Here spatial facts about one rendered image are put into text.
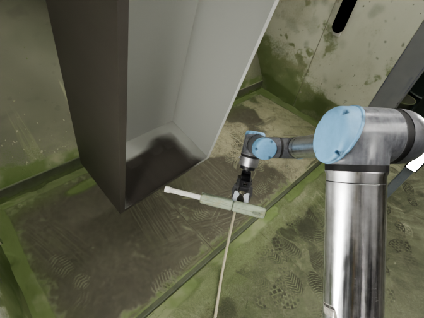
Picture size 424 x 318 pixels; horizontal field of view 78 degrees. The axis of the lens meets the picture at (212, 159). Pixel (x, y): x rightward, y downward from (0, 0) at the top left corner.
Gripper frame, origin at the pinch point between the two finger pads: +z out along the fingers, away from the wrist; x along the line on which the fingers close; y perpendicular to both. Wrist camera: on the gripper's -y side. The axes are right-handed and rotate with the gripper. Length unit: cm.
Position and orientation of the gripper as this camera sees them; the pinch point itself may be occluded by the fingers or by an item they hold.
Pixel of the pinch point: (238, 206)
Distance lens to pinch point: 127.9
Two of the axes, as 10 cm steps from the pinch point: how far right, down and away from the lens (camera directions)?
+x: -9.7, -2.2, 0.8
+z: -2.0, 9.6, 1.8
